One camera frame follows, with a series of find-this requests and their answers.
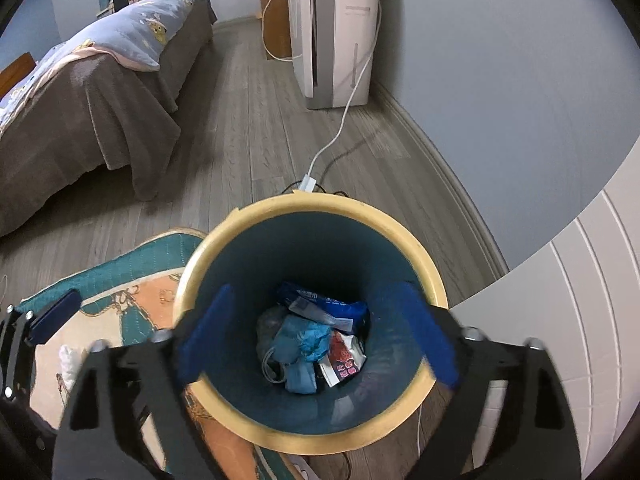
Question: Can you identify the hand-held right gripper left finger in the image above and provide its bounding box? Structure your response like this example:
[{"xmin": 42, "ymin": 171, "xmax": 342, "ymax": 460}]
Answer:
[{"xmin": 52, "ymin": 284, "xmax": 237, "ymax": 480}]

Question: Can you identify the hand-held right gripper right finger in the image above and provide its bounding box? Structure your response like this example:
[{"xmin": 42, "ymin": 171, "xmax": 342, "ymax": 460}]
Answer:
[{"xmin": 395, "ymin": 280, "xmax": 582, "ymax": 480}]

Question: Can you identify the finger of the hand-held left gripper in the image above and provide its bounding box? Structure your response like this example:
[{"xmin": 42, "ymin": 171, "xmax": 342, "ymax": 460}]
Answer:
[{"xmin": 0, "ymin": 289, "xmax": 82, "ymax": 401}]

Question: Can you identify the white tissue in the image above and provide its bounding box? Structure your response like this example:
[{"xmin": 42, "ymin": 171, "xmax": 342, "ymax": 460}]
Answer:
[{"xmin": 57, "ymin": 344, "xmax": 85, "ymax": 391}]

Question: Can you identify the clear plastic bag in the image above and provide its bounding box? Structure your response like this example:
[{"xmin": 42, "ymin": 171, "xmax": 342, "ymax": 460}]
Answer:
[{"xmin": 256, "ymin": 307, "xmax": 291, "ymax": 366}]

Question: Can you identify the red white packet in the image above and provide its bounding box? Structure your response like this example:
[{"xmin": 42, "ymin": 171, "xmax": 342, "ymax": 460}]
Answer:
[{"xmin": 318, "ymin": 332, "xmax": 368, "ymax": 387}]

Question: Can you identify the blue face mask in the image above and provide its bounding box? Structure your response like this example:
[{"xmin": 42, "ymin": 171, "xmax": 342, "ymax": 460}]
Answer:
[{"xmin": 265, "ymin": 316, "xmax": 335, "ymax": 395}]

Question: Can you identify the teal bin with yellow rim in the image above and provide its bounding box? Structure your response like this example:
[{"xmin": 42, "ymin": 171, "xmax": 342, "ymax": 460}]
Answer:
[{"xmin": 171, "ymin": 192, "xmax": 449, "ymax": 457}]

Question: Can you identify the teal orange printed mat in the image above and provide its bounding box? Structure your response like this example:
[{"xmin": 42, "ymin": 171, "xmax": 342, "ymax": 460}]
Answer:
[{"xmin": 19, "ymin": 228, "xmax": 321, "ymax": 480}]

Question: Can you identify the white panelled wardrobe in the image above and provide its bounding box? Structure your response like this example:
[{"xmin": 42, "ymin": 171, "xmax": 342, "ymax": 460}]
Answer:
[{"xmin": 447, "ymin": 157, "xmax": 640, "ymax": 480}]

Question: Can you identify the bed with brown cover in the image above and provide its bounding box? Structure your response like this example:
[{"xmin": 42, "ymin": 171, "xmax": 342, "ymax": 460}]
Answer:
[{"xmin": 0, "ymin": 0, "xmax": 218, "ymax": 238}]

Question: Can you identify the wooden bed headboard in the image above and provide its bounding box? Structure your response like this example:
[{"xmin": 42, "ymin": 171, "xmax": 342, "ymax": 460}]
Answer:
[{"xmin": 0, "ymin": 52, "xmax": 37, "ymax": 98}]

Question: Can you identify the blue printed quilt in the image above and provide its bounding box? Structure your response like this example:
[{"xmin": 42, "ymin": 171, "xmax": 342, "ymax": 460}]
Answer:
[{"xmin": 0, "ymin": 0, "xmax": 198, "ymax": 136}]

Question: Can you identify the white air purifier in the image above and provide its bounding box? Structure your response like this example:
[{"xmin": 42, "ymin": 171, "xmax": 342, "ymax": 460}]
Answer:
[{"xmin": 286, "ymin": 0, "xmax": 382, "ymax": 111}]

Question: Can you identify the wooden cabinet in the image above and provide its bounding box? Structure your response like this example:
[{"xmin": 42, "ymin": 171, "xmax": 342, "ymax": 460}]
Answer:
[{"xmin": 255, "ymin": 0, "xmax": 293, "ymax": 60}]

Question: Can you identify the long white floor cable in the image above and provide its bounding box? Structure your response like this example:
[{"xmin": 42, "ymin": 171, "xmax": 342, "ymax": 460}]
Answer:
[{"xmin": 414, "ymin": 402, "xmax": 427, "ymax": 453}]

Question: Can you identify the white air purifier cable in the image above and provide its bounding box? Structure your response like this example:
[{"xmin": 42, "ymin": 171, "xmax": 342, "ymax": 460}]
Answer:
[{"xmin": 309, "ymin": 0, "xmax": 383, "ymax": 181}]

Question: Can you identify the white cabinet cable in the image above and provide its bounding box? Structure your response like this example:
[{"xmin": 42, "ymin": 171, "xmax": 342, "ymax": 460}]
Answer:
[{"xmin": 262, "ymin": 0, "xmax": 296, "ymax": 62}]

